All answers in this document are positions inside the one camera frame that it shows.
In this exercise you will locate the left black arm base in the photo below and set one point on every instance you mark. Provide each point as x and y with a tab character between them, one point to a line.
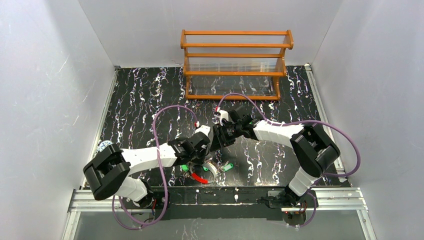
155	199

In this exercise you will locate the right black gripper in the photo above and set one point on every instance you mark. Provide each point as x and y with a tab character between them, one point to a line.
218	138

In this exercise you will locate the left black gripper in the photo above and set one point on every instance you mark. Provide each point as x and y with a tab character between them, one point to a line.
197	156

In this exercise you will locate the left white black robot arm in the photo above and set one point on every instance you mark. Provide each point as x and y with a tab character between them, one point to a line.
109	172

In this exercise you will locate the orange wooden shelf rack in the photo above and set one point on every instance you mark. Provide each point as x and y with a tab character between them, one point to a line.
235	53

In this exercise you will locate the aluminium front rail frame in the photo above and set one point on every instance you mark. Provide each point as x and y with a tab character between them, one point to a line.
224	213

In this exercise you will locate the metal keyring with red handle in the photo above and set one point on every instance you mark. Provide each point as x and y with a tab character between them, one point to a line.
206	173

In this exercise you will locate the small blue white jar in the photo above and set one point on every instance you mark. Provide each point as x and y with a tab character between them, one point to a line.
103	145

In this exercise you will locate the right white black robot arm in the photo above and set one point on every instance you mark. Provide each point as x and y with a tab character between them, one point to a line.
312	146

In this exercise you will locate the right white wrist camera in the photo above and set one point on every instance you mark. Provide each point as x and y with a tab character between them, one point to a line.
221	115

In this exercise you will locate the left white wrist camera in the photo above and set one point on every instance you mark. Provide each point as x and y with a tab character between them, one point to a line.
203	132

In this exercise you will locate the green tag key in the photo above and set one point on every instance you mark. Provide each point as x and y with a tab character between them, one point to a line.
185	171
227	167

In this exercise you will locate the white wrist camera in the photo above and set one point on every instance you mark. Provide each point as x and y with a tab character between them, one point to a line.
203	132
221	115

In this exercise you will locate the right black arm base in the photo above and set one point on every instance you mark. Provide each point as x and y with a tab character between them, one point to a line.
288	203

